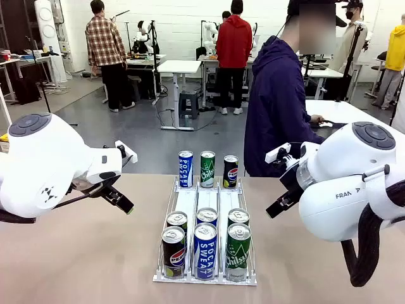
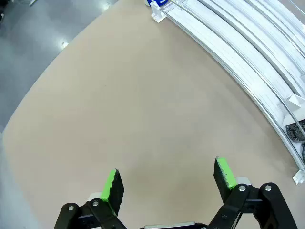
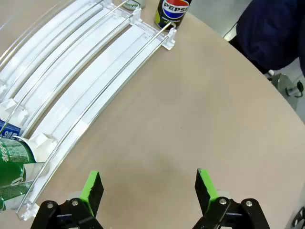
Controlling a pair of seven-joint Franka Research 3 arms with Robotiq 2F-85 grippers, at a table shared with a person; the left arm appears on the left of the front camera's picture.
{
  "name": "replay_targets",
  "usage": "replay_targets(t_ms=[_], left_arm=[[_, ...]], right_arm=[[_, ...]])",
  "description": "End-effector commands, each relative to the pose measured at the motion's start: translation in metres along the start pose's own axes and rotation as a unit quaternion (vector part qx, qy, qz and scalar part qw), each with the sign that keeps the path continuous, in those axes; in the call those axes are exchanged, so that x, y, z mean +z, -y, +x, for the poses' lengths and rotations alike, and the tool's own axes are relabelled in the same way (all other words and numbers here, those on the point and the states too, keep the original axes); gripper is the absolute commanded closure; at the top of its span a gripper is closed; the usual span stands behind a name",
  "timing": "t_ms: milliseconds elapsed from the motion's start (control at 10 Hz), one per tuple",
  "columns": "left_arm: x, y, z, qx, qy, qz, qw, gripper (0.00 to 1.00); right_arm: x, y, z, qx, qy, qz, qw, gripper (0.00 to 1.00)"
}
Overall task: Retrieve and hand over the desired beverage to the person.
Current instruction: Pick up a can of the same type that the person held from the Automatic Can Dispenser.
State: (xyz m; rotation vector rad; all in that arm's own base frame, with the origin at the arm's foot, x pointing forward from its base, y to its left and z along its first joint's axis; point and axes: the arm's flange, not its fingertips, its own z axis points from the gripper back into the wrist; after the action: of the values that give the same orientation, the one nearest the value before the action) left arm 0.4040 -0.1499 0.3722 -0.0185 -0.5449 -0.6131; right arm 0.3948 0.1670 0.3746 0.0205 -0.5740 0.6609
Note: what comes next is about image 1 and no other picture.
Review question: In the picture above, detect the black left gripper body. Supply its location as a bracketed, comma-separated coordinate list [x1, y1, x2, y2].
[71, 170, 123, 199]

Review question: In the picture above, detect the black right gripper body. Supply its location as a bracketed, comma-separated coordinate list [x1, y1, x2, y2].
[278, 160, 306, 199]

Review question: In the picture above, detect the black Pepsi can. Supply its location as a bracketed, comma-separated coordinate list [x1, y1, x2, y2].
[161, 225, 187, 279]
[166, 210, 189, 234]
[223, 155, 239, 189]

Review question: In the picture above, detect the blue Pocari Sweat can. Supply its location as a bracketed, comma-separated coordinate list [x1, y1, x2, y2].
[193, 222, 218, 281]
[196, 207, 219, 228]
[178, 150, 194, 188]

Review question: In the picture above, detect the person in navy jacket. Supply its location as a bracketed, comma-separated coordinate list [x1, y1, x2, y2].
[242, 0, 347, 178]

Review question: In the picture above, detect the person in plaid shirt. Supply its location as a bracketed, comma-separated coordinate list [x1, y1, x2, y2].
[85, 0, 136, 113]

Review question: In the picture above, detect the person in red hoodie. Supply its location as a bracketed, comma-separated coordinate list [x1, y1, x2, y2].
[216, 0, 253, 115]

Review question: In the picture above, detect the person in beige top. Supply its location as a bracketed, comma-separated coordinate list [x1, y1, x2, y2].
[333, 0, 370, 77]

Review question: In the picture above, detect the person in yellow hoodie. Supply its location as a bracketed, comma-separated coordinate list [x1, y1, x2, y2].
[371, 25, 405, 110]

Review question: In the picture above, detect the green Chilsung cider can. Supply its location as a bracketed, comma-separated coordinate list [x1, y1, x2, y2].
[225, 223, 252, 282]
[199, 151, 216, 189]
[227, 208, 251, 227]

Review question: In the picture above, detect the large white side table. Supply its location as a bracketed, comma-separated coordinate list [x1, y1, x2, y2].
[304, 99, 405, 149]

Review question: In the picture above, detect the black tripod stand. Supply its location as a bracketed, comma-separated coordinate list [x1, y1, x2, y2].
[335, 22, 365, 103]
[25, 36, 78, 127]

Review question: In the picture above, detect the grey plastic stool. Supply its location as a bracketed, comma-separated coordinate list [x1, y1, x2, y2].
[178, 91, 200, 120]

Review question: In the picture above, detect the white standing desk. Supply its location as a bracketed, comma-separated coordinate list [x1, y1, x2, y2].
[157, 60, 203, 131]

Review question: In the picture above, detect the white tower air conditioner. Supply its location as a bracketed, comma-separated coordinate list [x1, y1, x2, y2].
[34, 0, 68, 84]

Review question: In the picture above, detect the white humanoid robot with black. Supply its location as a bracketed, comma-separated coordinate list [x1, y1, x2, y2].
[131, 20, 154, 56]

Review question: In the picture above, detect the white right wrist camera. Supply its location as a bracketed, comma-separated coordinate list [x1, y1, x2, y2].
[265, 142, 300, 168]

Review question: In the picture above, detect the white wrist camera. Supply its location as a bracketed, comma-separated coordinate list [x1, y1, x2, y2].
[114, 140, 139, 165]
[265, 142, 300, 168]

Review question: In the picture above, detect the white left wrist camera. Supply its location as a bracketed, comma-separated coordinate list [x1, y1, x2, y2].
[114, 140, 139, 165]

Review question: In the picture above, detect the white wire can rack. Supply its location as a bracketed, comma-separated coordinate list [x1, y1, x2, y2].
[152, 175, 258, 287]

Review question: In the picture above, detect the black right arm cable sleeve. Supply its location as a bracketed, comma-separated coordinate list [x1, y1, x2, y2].
[340, 180, 405, 288]

